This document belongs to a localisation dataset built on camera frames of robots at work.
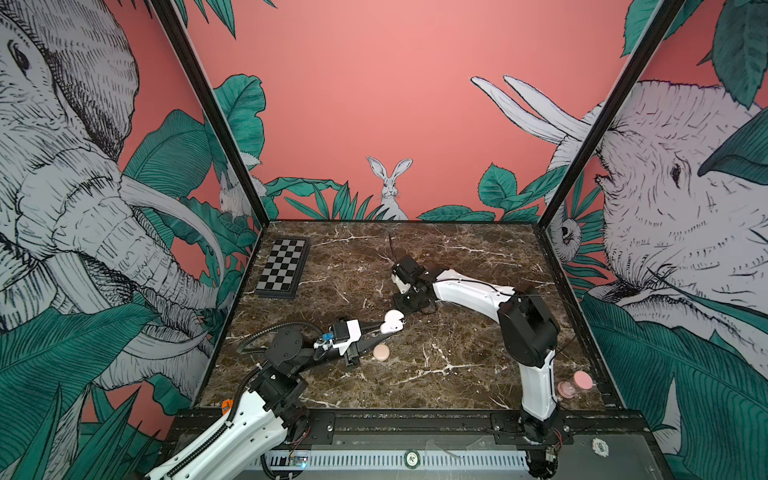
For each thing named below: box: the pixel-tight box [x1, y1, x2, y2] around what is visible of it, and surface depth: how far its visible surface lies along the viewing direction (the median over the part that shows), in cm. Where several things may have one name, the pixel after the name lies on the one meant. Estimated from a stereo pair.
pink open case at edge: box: [557, 370, 595, 399], surface depth 76 cm
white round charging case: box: [380, 309, 405, 334], surface depth 60 cm
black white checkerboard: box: [255, 237, 311, 299], surface depth 103 cm
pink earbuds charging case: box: [373, 344, 390, 361], surface depth 87 cm
